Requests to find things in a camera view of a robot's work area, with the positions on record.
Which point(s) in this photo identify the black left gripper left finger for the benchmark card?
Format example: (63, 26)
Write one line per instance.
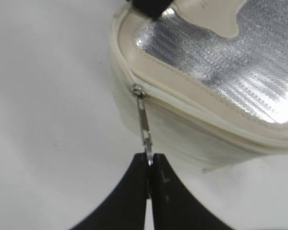
(125, 207)

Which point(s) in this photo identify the cream bag with silver panel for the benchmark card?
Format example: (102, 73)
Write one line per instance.
(219, 66)

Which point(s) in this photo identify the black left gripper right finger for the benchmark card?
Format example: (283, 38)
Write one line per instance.
(173, 206)

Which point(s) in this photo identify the silver metal zipper pull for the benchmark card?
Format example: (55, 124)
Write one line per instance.
(140, 95)

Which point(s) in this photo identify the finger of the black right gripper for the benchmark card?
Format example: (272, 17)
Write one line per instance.
(151, 8)

